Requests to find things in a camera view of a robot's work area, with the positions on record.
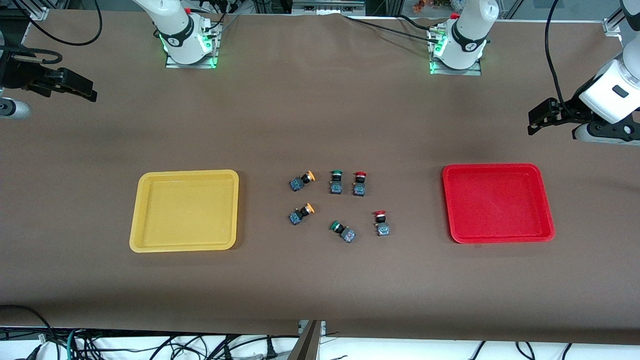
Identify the yellow plastic tray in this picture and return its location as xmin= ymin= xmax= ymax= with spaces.
xmin=129 ymin=169 xmax=240 ymax=253

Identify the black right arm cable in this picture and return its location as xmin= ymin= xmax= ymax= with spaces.
xmin=0 ymin=0 xmax=104 ymax=66

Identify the metal table frame post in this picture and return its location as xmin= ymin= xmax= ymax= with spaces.
xmin=287 ymin=320 xmax=327 ymax=360

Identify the teal cable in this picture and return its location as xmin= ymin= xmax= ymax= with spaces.
xmin=65 ymin=327 xmax=82 ymax=360

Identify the yellow push button switch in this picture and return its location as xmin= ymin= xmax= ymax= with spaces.
xmin=289 ymin=170 xmax=316 ymax=193
xmin=288 ymin=202 xmax=316 ymax=226

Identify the brown table cover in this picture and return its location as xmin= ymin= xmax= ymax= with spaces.
xmin=0 ymin=9 xmax=640 ymax=346

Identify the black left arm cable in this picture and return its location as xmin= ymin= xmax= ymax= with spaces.
xmin=544 ymin=0 xmax=582 ymax=117

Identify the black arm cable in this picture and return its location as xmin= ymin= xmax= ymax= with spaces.
xmin=544 ymin=0 xmax=582 ymax=117
xmin=0 ymin=0 xmax=104 ymax=66

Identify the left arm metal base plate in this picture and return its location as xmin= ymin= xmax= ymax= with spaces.
xmin=428 ymin=25 xmax=484 ymax=77

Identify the grey metal device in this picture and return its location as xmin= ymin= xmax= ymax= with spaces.
xmin=292 ymin=0 xmax=367 ymax=16

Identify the black cable on cover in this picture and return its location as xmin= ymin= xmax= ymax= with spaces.
xmin=344 ymin=14 xmax=442 ymax=42

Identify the red plastic tray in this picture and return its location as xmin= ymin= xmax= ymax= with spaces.
xmin=442 ymin=163 xmax=556 ymax=245

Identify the aluminium frame profile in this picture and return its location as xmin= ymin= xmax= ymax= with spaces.
xmin=19 ymin=0 xmax=49 ymax=21
xmin=602 ymin=0 xmax=640 ymax=37

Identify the black looped floor cable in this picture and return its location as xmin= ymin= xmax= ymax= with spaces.
xmin=0 ymin=304 xmax=55 ymax=360

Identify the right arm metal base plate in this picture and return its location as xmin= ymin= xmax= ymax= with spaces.
xmin=165 ymin=19 xmax=221 ymax=70

